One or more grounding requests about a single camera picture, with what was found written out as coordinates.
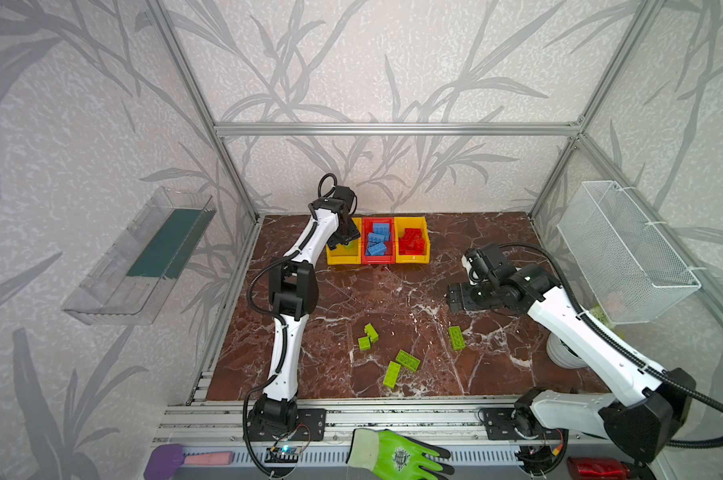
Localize blue lego brick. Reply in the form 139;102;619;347
367;233;385;244
365;241;389;257
371;222;391;237

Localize green lego brick bottom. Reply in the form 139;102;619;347
383;361;401;389

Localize small green lego brick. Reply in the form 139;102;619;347
358;337;371;351

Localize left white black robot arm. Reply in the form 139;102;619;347
243;173;361;441

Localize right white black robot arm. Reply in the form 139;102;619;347
447;244;723;463

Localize red middle bin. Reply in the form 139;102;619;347
361;217;395;264

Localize left yellow bin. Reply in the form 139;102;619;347
326;217;363;265

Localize yellow bin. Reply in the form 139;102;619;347
326;217;363;265
393;217;431;264

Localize right yellow bin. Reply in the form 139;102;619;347
393;217;431;264

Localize potted plant red flowers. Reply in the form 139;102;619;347
541;306;615;371

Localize green work glove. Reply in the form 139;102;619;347
347;428;455;480

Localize red tool at bottom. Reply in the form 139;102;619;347
567;457;657;480

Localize small circuit board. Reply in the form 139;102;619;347
265;445;304;463

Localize white wire mesh basket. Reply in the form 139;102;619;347
557;180;701;325

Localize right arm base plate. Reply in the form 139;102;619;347
479;407;563;443

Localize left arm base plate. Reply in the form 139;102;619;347
246;407;327;442

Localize clear plastic wall shelf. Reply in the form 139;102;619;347
62;187;217;326

